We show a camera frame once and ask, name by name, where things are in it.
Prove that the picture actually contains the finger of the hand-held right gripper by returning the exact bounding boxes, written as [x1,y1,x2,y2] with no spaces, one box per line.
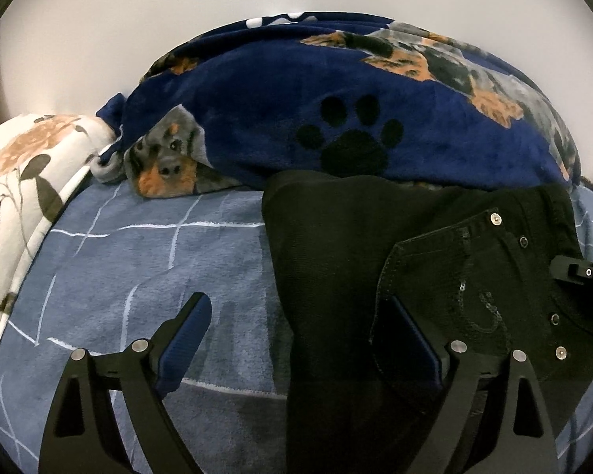
[548,255,593,288]

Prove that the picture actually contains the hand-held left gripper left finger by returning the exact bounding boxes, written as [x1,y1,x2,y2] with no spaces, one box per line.
[38,292,213,474]

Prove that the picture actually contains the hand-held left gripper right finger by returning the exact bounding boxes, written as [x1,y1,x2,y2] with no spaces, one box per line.
[376,296,559,474]

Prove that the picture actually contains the black pants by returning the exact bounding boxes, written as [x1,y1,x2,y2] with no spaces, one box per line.
[261,170,593,474]

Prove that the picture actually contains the blue grid bedsheet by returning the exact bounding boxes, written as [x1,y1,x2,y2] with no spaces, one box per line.
[0,185,593,474]

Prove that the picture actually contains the white floral quilt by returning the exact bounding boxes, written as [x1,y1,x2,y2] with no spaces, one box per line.
[0,113,117,371]

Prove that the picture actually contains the navy dog print blanket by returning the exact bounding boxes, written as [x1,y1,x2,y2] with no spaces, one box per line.
[91,10,581,201]

